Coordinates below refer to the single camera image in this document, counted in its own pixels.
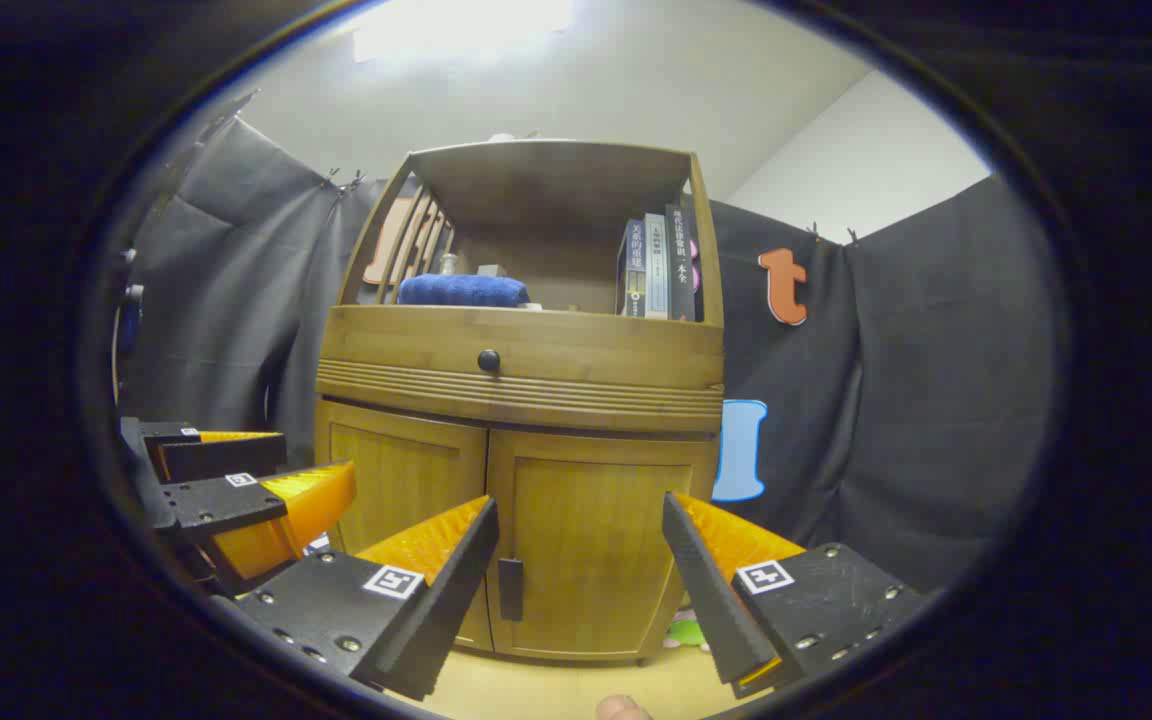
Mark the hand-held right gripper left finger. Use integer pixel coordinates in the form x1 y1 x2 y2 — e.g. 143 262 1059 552
234 494 500 702

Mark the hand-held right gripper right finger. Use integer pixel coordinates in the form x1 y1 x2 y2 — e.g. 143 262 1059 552
661 490 929 700

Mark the wooden cabinet door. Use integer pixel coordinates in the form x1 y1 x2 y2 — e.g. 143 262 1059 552
316 400 495 653
488 430 719 663

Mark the wooden double-door shoe cabinet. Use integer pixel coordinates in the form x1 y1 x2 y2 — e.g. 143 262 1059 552
314 138 727 666

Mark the pink and green toy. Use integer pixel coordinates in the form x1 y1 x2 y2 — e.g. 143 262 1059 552
664 610 712 651

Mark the wooden drawer with black knob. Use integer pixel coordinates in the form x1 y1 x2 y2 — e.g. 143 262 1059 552
321 305 725 391

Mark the blue folded towel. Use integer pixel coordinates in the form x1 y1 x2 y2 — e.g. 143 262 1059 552
397 274 531 308

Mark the black book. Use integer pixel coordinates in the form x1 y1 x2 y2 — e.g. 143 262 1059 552
665 205 702 323

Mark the dark blue book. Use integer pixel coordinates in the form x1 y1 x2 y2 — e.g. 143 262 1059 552
618 220 649 318

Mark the light grey book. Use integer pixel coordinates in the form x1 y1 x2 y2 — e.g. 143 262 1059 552
644 213 670 320

